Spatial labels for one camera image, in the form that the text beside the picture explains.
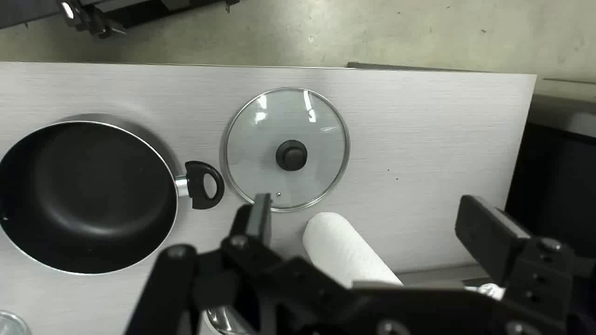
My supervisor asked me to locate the white paper towel roll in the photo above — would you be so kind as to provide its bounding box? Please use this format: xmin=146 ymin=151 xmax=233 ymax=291
xmin=302 ymin=211 xmax=405 ymax=291

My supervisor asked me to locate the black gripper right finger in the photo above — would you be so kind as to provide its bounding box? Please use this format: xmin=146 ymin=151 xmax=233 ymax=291
xmin=455 ymin=194 xmax=596 ymax=335

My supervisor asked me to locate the black two-handled pot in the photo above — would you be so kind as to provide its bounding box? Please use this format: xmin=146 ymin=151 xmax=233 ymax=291
xmin=0 ymin=114 xmax=228 ymax=278

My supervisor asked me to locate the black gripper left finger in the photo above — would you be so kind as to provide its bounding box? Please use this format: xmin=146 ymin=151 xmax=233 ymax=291
xmin=124 ymin=192 xmax=351 ymax=335

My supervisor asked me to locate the glass lid black knob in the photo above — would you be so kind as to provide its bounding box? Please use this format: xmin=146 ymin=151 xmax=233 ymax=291
xmin=220 ymin=86 xmax=351 ymax=212

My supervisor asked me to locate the steel mixing bowl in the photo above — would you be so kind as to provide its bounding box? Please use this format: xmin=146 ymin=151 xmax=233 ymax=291
xmin=200 ymin=304 xmax=254 ymax=335

